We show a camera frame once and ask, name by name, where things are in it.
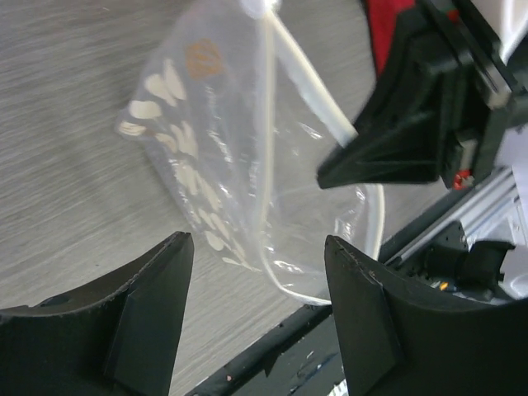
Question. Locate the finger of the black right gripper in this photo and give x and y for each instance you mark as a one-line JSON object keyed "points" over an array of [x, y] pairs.
{"points": [[402, 128]]}

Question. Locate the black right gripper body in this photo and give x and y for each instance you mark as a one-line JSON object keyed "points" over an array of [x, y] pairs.
{"points": [[489, 40]]}

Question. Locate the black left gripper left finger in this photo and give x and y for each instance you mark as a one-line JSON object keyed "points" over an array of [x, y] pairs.
{"points": [[116, 335]]}

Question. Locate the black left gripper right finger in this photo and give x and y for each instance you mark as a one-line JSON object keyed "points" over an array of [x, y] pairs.
{"points": [[398, 336]]}

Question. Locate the clear polka dot zip bag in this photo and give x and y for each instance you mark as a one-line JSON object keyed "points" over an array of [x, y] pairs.
{"points": [[237, 121]]}

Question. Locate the red cloth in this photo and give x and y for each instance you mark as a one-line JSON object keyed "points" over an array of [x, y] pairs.
{"points": [[381, 17]]}

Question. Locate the black table edge rail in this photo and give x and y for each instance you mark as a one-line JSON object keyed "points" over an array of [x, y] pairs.
{"points": [[472, 245]]}

